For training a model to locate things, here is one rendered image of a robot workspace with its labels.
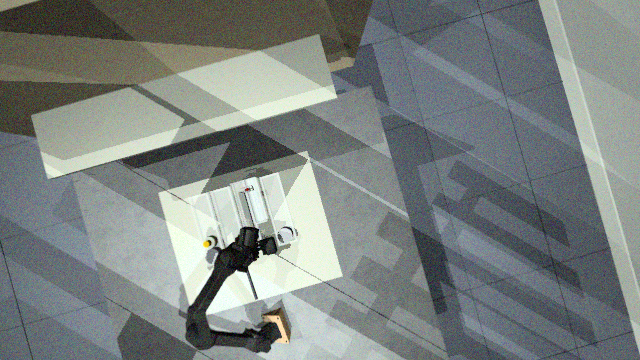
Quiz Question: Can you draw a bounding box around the dark grey cylinder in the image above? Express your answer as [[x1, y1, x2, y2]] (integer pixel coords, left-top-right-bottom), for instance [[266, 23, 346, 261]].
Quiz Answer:
[[205, 247, 221, 264], [277, 227, 293, 243]]

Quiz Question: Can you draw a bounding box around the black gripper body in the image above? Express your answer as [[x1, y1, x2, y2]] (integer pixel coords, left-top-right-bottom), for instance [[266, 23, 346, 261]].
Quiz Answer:
[[252, 237, 277, 262]]

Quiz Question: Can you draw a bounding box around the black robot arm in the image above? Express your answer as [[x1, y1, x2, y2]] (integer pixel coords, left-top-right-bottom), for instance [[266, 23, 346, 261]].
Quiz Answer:
[[186, 227, 282, 353]]

